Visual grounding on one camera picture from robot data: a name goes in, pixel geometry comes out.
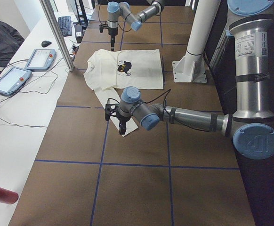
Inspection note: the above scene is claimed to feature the black power adapter box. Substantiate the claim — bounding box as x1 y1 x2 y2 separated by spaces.
74 24 84 43

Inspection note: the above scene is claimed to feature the white camera mast with base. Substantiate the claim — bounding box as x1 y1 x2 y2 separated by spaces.
172 0 221 83

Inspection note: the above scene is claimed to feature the teach pendant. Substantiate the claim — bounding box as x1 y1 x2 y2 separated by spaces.
0 67 32 96
25 48 56 71

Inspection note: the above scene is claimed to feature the aluminium frame post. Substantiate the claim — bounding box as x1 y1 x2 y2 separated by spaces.
39 0 75 72

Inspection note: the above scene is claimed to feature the cream cat print shirt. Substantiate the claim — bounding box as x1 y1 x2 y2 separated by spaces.
83 48 164 137

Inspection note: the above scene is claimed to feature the black keyboard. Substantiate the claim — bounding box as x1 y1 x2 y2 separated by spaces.
57 16 72 37

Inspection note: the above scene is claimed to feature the black computer mouse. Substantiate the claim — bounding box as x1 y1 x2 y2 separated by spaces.
41 40 52 48

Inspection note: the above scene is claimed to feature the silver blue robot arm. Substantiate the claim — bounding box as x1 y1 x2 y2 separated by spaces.
100 0 165 51
108 0 274 160

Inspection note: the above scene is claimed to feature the near teach pendant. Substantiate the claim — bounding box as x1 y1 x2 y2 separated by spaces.
0 67 32 96

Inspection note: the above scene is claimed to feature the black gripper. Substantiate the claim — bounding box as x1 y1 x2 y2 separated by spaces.
110 35 116 51
118 115 130 135

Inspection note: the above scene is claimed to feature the red bottle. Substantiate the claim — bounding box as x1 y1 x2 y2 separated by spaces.
0 187 19 204

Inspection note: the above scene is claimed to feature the far teach pendant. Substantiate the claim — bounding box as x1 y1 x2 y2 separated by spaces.
25 48 56 71

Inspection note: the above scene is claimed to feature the black pendant cable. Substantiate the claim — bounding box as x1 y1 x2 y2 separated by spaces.
0 58 64 129

